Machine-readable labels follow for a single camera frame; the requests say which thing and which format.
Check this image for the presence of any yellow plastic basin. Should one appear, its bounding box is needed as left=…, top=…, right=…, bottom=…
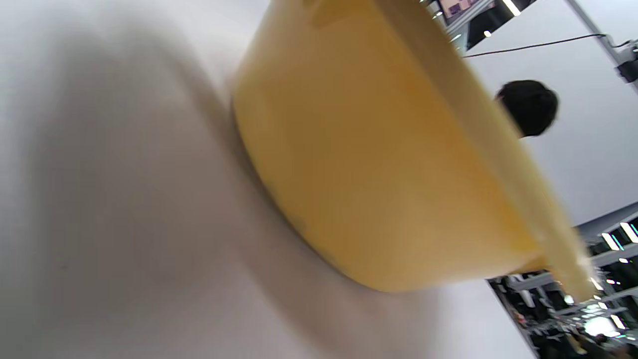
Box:
left=232, top=0, right=596, bottom=302

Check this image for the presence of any grey metal frame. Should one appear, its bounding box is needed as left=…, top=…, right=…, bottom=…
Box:
left=566, top=0, right=638, bottom=93

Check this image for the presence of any black hanging cable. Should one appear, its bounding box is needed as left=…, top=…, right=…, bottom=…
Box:
left=464, top=34, right=611, bottom=59

